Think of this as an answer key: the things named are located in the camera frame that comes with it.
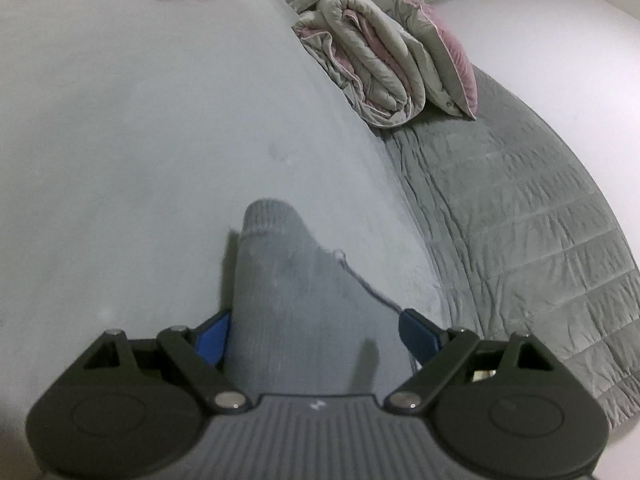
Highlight pink grey pillow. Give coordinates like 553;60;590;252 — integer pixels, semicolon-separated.
390;0;478;121

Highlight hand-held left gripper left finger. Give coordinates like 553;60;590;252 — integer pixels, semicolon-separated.
82;310;249;412

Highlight grey quilted bedspread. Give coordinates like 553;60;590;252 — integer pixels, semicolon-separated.
382;65;640;428

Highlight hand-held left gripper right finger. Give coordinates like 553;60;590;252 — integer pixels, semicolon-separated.
384;307;558;413

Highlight grey knit sweater cat print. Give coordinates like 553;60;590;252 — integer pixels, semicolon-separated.
222;199;418;395

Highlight folded grey pink duvet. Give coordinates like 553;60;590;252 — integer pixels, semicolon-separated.
291;0;428;130

